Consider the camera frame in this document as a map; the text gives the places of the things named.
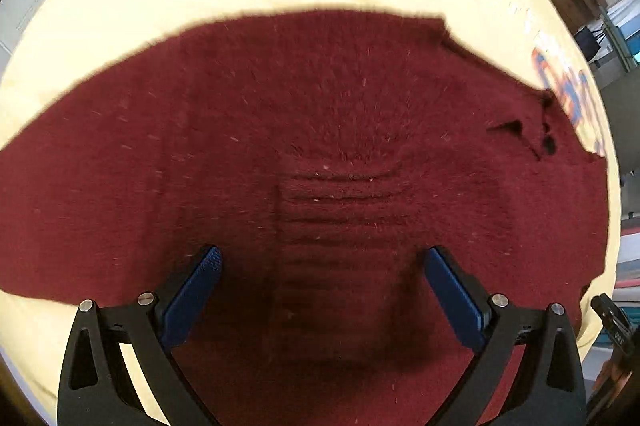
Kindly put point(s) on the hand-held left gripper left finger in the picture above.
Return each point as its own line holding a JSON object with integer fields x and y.
{"x": 197, "y": 291}

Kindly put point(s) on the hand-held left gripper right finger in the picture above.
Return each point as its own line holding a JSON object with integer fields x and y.
{"x": 452, "y": 291}

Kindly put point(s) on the maroon fleece sweater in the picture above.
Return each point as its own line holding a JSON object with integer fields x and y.
{"x": 300, "y": 115}

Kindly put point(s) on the dark tote bag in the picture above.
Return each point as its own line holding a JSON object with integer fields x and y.
{"x": 590, "y": 43}

